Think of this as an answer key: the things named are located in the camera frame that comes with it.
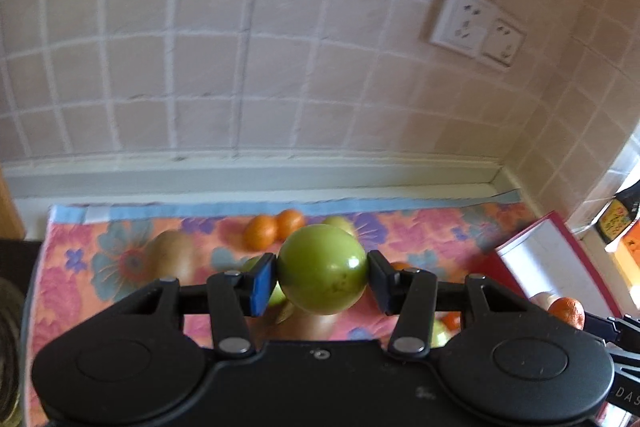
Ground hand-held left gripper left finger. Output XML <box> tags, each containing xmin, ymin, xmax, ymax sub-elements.
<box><xmin>112</xmin><ymin>253</ymin><xmax>278</xmax><ymax>358</ymax></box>

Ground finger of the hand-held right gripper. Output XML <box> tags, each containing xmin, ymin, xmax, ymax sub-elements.
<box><xmin>582</xmin><ymin>311</ymin><xmax>640</xmax><ymax>340</ymax></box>

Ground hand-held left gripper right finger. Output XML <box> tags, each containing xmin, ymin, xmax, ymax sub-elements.
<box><xmin>367</xmin><ymin>251</ymin><xmax>531</xmax><ymax>356</ymax></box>

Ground green apple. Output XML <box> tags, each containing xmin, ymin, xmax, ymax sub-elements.
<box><xmin>431</xmin><ymin>319</ymin><xmax>454</xmax><ymax>348</ymax></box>
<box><xmin>240</xmin><ymin>256</ymin><xmax>289</xmax><ymax>308</ymax></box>
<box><xmin>276</xmin><ymin>224</ymin><xmax>370</xmax><ymax>314</ymax></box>

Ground red box with white inside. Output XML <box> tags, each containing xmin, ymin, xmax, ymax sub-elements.
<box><xmin>467</xmin><ymin>211</ymin><xmax>623</xmax><ymax>320</ymax></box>

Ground yellow-green round fruit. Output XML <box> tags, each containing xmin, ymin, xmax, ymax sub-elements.
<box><xmin>322</xmin><ymin>216</ymin><xmax>358</xmax><ymax>239</ymax></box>

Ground yellow packet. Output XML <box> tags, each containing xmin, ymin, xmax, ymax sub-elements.
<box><xmin>611</xmin><ymin>233</ymin><xmax>640</xmax><ymax>280</ymax></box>

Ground dark sauce bottle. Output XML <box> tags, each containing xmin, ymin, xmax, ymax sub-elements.
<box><xmin>595</xmin><ymin>179</ymin><xmax>640</xmax><ymax>246</ymax></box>

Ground floral cloth mat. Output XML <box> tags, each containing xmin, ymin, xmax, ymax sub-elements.
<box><xmin>22</xmin><ymin>199</ymin><xmax>623</xmax><ymax>427</ymax></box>

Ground dark fuzzy object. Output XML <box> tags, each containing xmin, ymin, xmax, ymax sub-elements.
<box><xmin>0</xmin><ymin>276</ymin><xmax>25</xmax><ymax>427</ymax></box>

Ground wooden board edge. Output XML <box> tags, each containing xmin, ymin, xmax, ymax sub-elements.
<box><xmin>0</xmin><ymin>167</ymin><xmax>27</xmax><ymax>240</ymax></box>

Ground white wall socket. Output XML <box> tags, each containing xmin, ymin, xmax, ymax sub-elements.
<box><xmin>429</xmin><ymin>0</ymin><xmax>497</xmax><ymax>58</ymax></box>
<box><xmin>479</xmin><ymin>18</ymin><xmax>527</xmax><ymax>68</ymax></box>

